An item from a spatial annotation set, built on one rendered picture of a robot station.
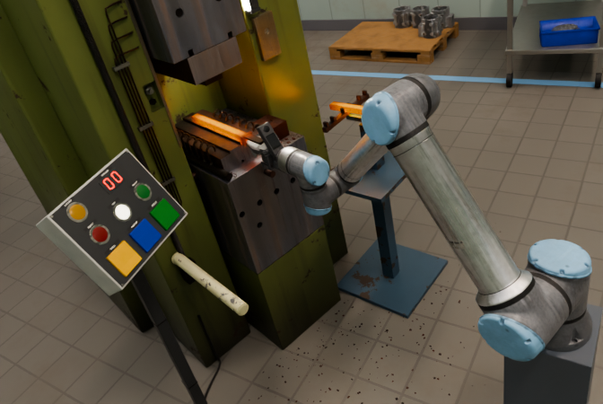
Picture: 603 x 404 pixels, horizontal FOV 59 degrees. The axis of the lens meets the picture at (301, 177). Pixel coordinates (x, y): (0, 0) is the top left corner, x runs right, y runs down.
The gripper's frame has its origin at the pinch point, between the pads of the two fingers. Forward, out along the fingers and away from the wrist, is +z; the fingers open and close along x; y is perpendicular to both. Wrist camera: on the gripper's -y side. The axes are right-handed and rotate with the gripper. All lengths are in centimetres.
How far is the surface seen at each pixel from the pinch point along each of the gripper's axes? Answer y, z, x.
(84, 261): -4, -18, -71
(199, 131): 1.9, 28.1, -4.9
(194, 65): -32.8, 3.1, -10.7
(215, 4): -48.0, 3.1, 3.4
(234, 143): 1.8, 6.2, -3.3
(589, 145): 101, -39, 201
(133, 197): -9, -9, -50
